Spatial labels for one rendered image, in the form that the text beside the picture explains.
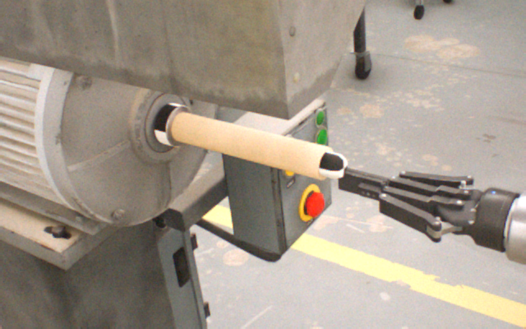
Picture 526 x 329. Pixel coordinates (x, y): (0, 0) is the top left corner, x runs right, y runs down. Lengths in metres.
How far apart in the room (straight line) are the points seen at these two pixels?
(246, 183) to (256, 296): 1.38
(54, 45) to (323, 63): 0.22
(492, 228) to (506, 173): 2.17
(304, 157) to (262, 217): 0.40
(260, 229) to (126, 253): 0.21
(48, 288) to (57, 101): 0.34
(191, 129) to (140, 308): 0.45
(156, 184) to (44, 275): 0.23
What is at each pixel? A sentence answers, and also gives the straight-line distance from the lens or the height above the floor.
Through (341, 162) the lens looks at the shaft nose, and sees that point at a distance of 0.62.
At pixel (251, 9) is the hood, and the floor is 1.46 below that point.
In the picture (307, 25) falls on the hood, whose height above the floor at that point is 1.44.
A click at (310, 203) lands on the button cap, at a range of 1.04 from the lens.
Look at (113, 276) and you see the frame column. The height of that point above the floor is 0.96.
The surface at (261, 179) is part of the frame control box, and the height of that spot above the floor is 1.06.
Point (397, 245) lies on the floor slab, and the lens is 2.54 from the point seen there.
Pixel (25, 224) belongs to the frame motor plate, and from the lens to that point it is 0.88.
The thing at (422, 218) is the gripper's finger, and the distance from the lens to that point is 0.84.
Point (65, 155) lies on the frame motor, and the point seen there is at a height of 1.27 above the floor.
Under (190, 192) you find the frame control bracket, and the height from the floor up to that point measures 1.04.
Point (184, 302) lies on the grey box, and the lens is 1.22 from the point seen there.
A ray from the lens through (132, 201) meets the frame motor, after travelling 0.76.
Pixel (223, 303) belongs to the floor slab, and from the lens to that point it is 2.35.
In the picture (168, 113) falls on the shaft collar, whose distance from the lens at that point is 0.72.
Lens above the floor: 1.58
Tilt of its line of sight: 30 degrees down
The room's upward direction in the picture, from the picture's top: 6 degrees counter-clockwise
